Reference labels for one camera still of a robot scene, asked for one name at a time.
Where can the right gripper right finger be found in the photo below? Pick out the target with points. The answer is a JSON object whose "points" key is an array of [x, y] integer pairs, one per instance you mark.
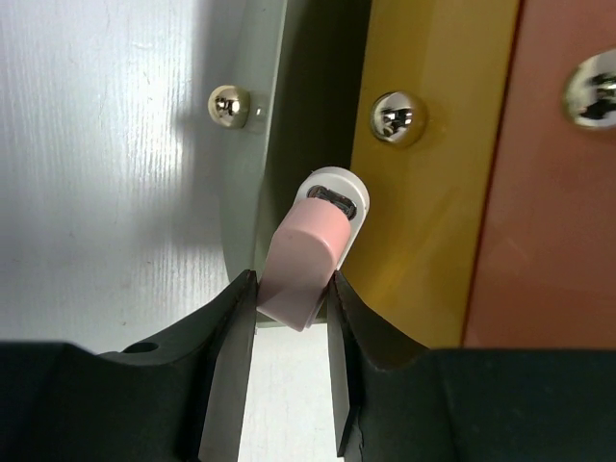
{"points": [[397, 400]]}

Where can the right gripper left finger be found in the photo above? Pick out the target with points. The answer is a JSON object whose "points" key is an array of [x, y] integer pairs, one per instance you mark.
{"points": [[178, 395]]}

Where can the pink eraser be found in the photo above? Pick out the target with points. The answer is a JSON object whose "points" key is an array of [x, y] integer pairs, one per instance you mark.
{"points": [[310, 244]]}

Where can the orange drawer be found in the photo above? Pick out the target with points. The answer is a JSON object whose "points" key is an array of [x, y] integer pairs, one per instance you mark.
{"points": [[545, 270]]}

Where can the yellow drawer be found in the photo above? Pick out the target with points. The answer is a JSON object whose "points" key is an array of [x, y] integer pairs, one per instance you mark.
{"points": [[414, 257]]}

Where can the grey green bottom drawer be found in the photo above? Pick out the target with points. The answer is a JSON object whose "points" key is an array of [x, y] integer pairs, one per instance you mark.
{"points": [[288, 110]]}

